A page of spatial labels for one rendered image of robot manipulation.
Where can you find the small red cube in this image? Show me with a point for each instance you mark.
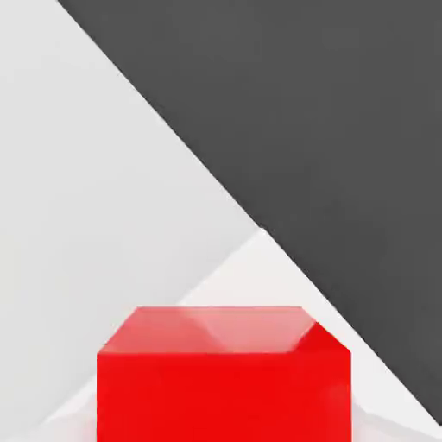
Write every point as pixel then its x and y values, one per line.
pixel 221 393

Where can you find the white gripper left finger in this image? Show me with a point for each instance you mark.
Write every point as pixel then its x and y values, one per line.
pixel 77 430

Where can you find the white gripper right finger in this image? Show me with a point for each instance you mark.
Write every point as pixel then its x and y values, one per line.
pixel 376 430

